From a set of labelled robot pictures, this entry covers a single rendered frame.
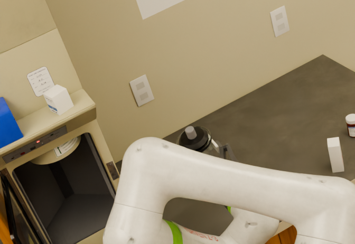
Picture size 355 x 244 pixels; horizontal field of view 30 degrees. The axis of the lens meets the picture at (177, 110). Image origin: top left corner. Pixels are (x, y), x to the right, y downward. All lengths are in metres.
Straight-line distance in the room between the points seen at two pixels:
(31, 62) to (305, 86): 1.22
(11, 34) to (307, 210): 0.91
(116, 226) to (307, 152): 1.08
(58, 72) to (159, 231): 0.65
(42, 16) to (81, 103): 0.26
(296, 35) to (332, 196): 1.46
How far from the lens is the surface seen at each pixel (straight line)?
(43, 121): 1.86
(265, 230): 1.75
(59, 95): 1.83
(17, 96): 1.90
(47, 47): 1.86
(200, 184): 1.41
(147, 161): 1.41
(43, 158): 2.04
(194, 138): 1.97
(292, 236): 2.23
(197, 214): 2.22
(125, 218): 1.41
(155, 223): 1.43
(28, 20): 1.83
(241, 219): 1.76
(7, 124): 1.80
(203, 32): 2.54
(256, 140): 2.45
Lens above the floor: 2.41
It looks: 33 degrees down
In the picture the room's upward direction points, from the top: 19 degrees counter-clockwise
